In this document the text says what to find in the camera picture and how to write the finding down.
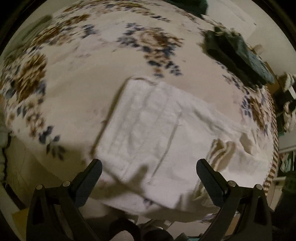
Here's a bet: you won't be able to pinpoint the dark folded clothes pile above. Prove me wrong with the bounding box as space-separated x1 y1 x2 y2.
204 26 275 90

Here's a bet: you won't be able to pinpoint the floral patterned bedsheet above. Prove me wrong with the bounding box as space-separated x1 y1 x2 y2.
0 0 280 223

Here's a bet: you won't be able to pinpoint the white pants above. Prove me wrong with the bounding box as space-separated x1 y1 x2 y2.
96 78 272 215

